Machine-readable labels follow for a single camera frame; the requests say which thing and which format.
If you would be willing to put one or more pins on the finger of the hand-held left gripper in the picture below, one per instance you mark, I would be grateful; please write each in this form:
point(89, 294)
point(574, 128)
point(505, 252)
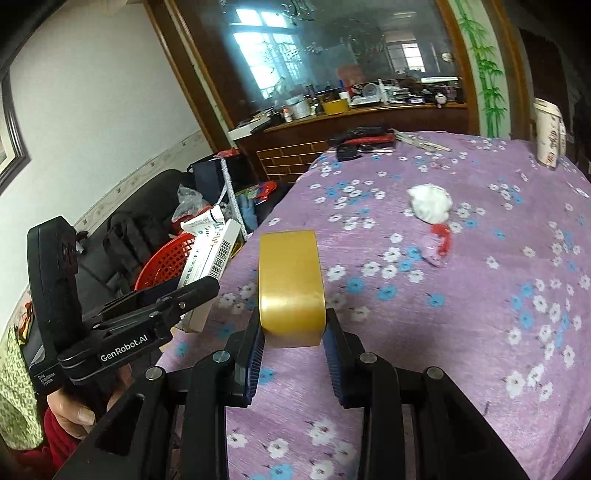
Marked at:
point(124, 346)

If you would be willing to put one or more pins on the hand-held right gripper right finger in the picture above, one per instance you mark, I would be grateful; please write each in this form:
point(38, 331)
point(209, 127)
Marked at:
point(333, 364)

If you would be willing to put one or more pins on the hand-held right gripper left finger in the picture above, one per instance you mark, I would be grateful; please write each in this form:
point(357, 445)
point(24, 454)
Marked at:
point(254, 364)

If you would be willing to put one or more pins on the yellow tape roll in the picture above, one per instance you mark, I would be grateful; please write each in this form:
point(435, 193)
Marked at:
point(291, 286)

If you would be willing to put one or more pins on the red plastic mesh basket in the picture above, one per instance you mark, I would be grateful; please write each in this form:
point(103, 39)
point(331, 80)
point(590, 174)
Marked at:
point(161, 267)

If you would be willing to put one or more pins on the orange and white carton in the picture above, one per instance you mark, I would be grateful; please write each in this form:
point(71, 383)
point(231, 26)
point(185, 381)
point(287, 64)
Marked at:
point(217, 258)

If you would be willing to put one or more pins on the long white box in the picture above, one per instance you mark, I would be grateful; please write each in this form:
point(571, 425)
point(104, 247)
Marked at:
point(203, 221)

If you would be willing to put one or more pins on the person's left forearm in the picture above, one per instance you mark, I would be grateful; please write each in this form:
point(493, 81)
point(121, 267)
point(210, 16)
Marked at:
point(60, 447)

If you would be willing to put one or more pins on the person's left hand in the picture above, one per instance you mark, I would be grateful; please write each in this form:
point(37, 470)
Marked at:
point(74, 413)

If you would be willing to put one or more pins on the black sofa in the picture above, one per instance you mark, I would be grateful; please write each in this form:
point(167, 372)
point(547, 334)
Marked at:
point(92, 281)

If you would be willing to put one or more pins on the black backpack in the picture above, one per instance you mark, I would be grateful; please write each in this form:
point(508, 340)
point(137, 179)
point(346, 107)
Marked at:
point(127, 244)

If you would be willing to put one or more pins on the purple floral tablecloth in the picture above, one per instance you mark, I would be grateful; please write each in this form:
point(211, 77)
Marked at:
point(415, 346)

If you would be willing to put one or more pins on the green patterned cloth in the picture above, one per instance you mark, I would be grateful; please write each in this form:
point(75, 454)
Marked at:
point(18, 406)

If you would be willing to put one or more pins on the clear plastic bag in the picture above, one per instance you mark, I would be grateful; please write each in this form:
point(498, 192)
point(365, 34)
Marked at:
point(189, 203)

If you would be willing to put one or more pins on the red and pink wrapper scrap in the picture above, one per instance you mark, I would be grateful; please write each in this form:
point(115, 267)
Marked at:
point(436, 251)

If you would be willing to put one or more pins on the red printed bag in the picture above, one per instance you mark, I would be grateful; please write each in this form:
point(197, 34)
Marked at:
point(258, 191)

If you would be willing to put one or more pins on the black bag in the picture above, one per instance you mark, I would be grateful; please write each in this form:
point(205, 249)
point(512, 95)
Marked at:
point(207, 177)

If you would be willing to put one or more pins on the crumpled white bag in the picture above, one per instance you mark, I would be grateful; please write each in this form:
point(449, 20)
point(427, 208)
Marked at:
point(429, 201)

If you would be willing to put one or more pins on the small black pouch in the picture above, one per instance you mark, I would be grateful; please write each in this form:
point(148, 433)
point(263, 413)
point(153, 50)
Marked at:
point(348, 152)

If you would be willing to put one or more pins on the wooden brick-pattern counter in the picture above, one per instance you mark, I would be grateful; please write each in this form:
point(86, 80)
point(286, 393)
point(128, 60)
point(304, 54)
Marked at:
point(295, 147)

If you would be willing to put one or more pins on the white flat box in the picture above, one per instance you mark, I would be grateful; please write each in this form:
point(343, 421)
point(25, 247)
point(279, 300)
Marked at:
point(249, 129)

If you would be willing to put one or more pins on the yellow box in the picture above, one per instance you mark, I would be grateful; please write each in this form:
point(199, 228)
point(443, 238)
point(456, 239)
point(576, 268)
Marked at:
point(334, 107)

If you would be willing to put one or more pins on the silver pot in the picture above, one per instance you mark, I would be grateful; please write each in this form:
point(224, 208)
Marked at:
point(297, 108)

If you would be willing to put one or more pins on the clear plastic bowl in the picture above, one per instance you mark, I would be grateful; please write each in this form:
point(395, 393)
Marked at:
point(371, 90)

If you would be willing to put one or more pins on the white lidded travel cup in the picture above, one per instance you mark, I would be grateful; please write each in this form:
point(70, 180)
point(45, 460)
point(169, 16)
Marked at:
point(549, 134)

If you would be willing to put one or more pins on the etched glass partition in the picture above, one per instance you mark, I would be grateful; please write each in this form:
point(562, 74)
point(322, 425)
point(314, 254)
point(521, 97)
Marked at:
point(323, 46)

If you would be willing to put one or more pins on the bamboo painted pillar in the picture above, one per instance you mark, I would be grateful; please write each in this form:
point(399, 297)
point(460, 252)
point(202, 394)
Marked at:
point(482, 69)

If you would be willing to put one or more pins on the dark picture frame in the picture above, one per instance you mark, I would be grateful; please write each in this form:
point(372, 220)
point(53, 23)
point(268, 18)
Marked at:
point(18, 152)

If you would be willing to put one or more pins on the white perforated rack post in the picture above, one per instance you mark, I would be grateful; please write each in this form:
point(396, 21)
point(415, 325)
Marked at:
point(229, 194)

